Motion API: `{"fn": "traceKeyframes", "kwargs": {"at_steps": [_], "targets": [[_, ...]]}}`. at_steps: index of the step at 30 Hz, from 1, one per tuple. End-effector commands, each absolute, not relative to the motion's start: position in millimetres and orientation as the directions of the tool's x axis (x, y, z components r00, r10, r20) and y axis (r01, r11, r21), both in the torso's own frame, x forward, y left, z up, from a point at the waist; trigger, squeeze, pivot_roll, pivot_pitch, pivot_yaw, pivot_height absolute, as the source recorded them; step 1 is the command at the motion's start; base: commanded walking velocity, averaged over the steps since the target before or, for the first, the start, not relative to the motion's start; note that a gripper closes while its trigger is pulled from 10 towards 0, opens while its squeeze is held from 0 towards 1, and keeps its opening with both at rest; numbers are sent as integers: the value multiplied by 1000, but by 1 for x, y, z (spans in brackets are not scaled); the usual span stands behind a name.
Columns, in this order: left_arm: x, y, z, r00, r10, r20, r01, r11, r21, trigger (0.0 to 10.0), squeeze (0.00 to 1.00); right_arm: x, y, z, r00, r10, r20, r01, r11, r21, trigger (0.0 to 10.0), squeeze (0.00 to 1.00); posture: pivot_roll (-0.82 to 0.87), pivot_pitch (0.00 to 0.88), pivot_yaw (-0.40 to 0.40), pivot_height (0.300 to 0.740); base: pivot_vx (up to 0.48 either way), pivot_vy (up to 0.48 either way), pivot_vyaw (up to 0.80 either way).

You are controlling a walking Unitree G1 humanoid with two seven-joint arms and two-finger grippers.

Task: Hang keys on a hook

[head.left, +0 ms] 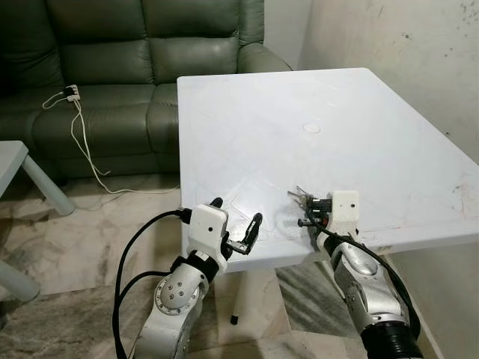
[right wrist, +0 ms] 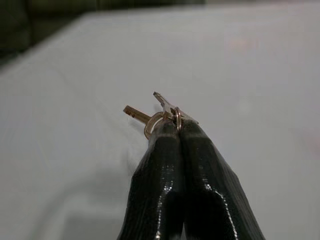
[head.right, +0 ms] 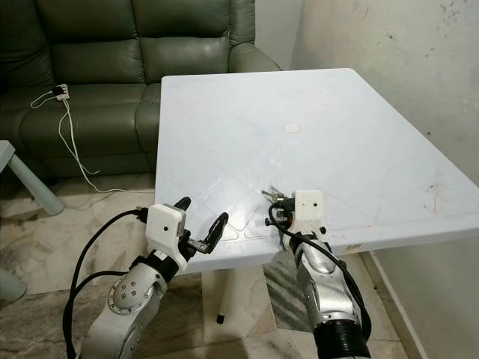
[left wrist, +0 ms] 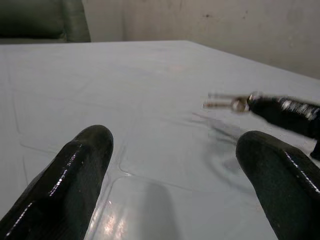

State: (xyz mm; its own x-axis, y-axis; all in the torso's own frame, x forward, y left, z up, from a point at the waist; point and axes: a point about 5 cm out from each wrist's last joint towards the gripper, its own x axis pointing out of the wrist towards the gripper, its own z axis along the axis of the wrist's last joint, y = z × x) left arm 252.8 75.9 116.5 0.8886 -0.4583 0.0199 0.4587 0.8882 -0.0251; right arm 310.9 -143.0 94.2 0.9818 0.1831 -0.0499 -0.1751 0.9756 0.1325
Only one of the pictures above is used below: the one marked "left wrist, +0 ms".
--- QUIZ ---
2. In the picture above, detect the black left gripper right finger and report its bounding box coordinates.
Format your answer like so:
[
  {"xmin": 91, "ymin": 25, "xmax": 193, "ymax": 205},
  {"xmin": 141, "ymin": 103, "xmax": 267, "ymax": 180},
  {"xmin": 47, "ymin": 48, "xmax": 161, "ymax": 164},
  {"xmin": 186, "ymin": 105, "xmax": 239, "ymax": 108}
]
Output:
[{"xmin": 235, "ymin": 130, "xmax": 320, "ymax": 240}]

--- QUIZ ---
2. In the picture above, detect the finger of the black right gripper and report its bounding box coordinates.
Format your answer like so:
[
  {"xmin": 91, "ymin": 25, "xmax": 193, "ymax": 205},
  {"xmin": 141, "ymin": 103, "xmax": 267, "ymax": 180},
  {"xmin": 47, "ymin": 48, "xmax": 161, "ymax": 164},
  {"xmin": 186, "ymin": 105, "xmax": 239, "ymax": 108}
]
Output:
[
  {"xmin": 246, "ymin": 92, "xmax": 320, "ymax": 118},
  {"xmin": 249, "ymin": 106, "xmax": 320, "ymax": 139}
]

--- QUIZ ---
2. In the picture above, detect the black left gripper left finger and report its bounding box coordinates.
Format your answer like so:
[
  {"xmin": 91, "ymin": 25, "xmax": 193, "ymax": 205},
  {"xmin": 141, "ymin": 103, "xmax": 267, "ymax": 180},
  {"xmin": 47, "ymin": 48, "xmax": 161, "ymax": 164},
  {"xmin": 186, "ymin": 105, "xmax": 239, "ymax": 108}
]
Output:
[{"xmin": 0, "ymin": 124, "xmax": 115, "ymax": 240}]

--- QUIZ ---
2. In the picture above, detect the small silver key ring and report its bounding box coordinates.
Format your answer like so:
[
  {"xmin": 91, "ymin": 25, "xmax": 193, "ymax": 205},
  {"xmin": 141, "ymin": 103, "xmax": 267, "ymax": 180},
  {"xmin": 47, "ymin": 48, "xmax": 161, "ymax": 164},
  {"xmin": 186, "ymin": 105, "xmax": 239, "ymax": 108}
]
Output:
[{"xmin": 230, "ymin": 95, "xmax": 251, "ymax": 114}]

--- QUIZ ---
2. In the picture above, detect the dark green leather sofa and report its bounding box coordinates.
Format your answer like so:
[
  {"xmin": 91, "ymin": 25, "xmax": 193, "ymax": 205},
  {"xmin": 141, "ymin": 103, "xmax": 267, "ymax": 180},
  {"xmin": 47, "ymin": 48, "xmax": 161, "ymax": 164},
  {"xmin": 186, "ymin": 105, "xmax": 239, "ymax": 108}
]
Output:
[{"xmin": 0, "ymin": 0, "xmax": 92, "ymax": 45}]

